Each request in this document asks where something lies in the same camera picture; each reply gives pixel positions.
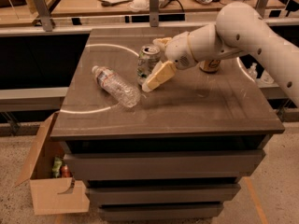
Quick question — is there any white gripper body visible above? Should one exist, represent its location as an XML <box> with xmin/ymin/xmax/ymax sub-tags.
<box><xmin>164</xmin><ymin>32</ymin><xmax>196</xmax><ymax>70</ymax></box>

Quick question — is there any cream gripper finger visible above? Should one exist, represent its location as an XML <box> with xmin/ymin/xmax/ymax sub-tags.
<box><xmin>142</xmin><ymin>61</ymin><xmax>177</xmax><ymax>92</ymax></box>
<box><xmin>152</xmin><ymin>37</ymin><xmax>172</xmax><ymax>51</ymax></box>

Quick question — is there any silver green 7up can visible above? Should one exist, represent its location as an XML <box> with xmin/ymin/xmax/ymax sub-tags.
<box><xmin>136</xmin><ymin>44</ymin><xmax>161</xmax><ymax>85</ymax></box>

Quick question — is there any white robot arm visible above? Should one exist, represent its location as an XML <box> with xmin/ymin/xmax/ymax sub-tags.
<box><xmin>142</xmin><ymin>2</ymin><xmax>299</xmax><ymax>105</ymax></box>

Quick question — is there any gold soda can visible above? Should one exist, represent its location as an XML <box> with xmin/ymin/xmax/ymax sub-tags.
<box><xmin>200</xmin><ymin>60</ymin><xmax>221</xmax><ymax>74</ymax></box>

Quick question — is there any clear plastic water bottle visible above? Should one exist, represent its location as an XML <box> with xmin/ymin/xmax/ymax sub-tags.
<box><xmin>92</xmin><ymin>65</ymin><xmax>140</xmax><ymax>108</ymax></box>

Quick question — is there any clear bottle behind cabinet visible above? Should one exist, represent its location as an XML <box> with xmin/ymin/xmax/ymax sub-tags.
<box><xmin>248</xmin><ymin>63</ymin><xmax>258</xmax><ymax>79</ymax></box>
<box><xmin>261</xmin><ymin>71</ymin><xmax>274</xmax><ymax>84</ymax></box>

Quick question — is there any red can in box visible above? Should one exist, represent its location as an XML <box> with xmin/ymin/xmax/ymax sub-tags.
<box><xmin>61</xmin><ymin>165</ymin><xmax>72</xmax><ymax>177</ymax></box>

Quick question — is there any grey drawer cabinet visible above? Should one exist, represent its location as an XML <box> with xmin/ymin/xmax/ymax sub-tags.
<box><xmin>51</xmin><ymin>28</ymin><xmax>284</xmax><ymax>221</ymax></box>

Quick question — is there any green snack bag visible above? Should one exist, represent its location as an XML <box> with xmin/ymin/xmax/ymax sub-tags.
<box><xmin>52</xmin><ymin>157</ymin><xmax>63</xmax><ymax>178</ymax></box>

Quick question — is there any open cardboard box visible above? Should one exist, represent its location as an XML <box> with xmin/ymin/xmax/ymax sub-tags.
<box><xmin>15</xmin><ymin>112</ymin><xmax>90</xmax><ymax>216</ymax></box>

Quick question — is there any middle metal bracket post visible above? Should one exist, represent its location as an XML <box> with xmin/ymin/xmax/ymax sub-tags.
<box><xmin>149</xmin><ymin>0</ymin><xmax>159</xmax><ymax>27</ymax></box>

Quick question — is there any left metal bracket post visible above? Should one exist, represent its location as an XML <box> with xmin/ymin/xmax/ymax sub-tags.
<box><xmin>33</xmin><ymin>0</ymin><xmax>53</xmax><ymax>32</ymax></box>

